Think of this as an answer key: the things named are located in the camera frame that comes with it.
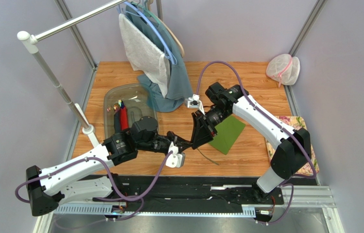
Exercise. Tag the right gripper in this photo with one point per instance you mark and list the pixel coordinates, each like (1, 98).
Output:
(204, 123)

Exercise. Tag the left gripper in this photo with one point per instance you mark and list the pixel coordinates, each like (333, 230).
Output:
(178, 141)

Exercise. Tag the green paper napkin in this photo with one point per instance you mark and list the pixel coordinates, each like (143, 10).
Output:
(228, 132)

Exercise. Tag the silver fork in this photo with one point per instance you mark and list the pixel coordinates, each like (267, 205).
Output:
(207, 158)

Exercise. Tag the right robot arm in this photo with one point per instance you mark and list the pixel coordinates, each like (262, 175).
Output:
(292, 147)

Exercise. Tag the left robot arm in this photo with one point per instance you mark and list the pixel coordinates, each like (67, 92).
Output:
(51, 187)

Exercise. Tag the blue-grey hanging shirt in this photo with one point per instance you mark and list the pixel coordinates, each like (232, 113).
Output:
(179, 86)

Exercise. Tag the clear plastic container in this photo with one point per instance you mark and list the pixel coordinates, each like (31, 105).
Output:
(137, 99)

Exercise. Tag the iridescent utensil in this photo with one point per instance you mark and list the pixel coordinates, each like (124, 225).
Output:
(116, 106)

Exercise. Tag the wooden clothes hanger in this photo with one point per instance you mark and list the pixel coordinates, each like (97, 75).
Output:
(160, 17)

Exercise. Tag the blue clothes hanger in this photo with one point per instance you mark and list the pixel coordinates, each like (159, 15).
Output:
(168, 54)

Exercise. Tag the grey hanging towel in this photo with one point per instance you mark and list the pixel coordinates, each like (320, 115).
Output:
(144, 55)

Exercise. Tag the white mesh laundry bag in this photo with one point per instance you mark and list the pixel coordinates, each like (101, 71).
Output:
(284, 69)

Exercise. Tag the green clothes hanger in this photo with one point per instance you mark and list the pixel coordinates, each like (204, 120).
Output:
(144, 5)

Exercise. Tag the metal clothes rack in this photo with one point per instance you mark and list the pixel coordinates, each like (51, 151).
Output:
(30, 42)

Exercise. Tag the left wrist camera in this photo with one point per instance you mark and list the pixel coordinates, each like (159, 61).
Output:
(175, 159)

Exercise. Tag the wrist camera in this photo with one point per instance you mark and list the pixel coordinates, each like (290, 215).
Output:
(194, 102)
(175, 159)

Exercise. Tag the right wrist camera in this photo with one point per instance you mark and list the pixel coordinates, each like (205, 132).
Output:
(194, 102)

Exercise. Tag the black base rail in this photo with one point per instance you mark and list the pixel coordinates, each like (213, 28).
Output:
(206, 195)

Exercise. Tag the red handled utensil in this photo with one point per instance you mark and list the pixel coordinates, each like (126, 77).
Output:
(123, 118)

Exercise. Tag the dark blue handled utensil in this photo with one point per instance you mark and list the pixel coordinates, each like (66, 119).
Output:
(117, 121)

